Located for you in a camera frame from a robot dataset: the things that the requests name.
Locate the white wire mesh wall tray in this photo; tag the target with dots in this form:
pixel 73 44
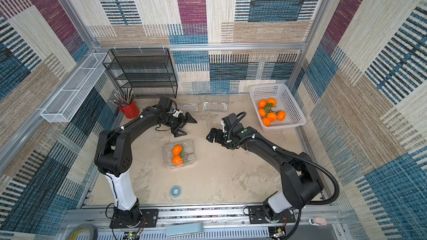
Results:
pixel 67 101

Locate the orange container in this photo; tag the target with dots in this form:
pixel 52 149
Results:
pixel 266 122
pixel 272 116
pixel 262 112
pixel 177 161
pixel 281 115
pixel 177 150

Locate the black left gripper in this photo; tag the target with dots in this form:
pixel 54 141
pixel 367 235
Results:
pixel 188 119

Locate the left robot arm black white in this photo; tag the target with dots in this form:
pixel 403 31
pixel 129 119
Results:
pixel 113 156

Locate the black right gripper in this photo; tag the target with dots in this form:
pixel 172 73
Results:
pixel 218 135

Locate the white plastic perforated basket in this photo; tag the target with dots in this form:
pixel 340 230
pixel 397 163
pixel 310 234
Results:
pixel 285 102

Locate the light blue flat case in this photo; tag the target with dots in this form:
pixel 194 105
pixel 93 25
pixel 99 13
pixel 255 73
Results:
pixel 184 229

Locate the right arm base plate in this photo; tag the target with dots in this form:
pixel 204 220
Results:
pixel 259 214

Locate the blue tape roll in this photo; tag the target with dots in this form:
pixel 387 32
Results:
pixel 175 192

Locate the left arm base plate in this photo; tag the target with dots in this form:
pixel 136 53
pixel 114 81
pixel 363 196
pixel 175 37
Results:
pixel 146 218

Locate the grey tape roll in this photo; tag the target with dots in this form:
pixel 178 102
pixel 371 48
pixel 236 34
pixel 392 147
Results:
pixel 83 228

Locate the small pink white object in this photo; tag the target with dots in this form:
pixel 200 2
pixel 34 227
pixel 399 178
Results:
pixel 318 221

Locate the black wire shelf rack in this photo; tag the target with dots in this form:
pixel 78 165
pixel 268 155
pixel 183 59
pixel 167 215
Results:
pixel 142 72

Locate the clear clamshell container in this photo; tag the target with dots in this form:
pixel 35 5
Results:
pixel 189 107
pixel 215 106
pixel 188 154

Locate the red cup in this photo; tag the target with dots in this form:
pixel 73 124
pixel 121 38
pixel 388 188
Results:
pixel 131 111

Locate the orange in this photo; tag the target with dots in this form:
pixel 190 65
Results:
pixel 262 103
pixel 271 102

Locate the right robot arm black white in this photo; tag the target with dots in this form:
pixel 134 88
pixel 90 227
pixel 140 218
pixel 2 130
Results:
pixel 300 178

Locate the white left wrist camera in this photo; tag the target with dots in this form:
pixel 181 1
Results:
pixel 175 112

